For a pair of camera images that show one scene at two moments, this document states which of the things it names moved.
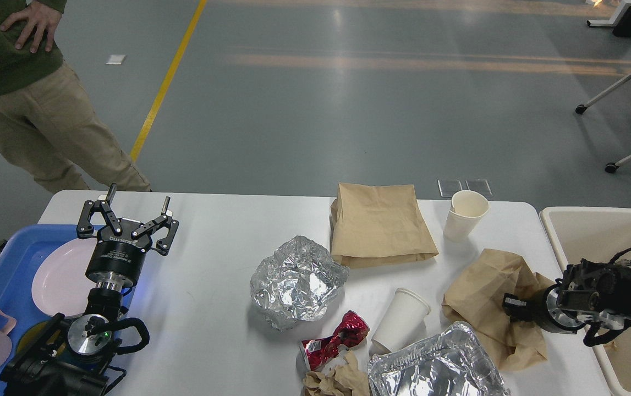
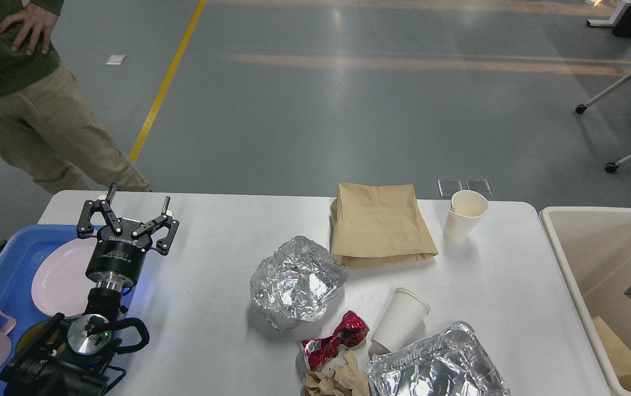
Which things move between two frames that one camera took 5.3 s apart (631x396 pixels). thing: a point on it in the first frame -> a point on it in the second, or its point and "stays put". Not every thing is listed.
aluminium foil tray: x=454 y=364 stays put
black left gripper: x=119 y=255 stays put
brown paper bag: x=473 y=296 -> x=630 y=373
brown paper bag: x=372 y=224 stays put
